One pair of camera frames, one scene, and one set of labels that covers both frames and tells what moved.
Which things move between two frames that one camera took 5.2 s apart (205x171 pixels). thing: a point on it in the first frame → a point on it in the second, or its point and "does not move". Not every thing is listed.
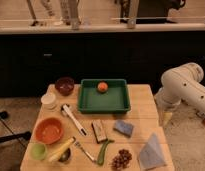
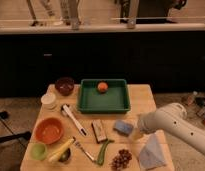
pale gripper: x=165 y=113 → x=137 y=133
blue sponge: x=124 y=127 does not move
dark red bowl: x=64 y=86 does not move
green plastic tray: x=115 y=100 does not move
